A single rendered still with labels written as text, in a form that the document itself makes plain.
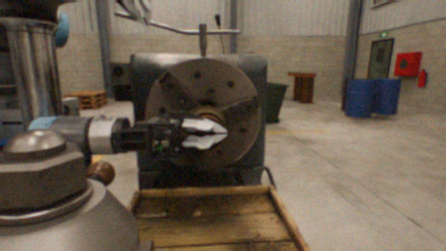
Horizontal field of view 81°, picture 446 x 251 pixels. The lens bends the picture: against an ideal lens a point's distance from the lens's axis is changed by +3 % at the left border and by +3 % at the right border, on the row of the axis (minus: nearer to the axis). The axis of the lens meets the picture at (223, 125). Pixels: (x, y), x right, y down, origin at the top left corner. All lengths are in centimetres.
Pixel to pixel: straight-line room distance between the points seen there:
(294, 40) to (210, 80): 1073
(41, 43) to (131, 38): 1029
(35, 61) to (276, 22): 1083
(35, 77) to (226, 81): 42
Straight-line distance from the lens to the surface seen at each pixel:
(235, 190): 69
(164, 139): 50
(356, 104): 699
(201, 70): 69
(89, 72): 1137
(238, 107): 64
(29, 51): 65
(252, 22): 1104
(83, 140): 53
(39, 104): 66
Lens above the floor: 121
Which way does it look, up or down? 13 degrees down
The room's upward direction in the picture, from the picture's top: straight up
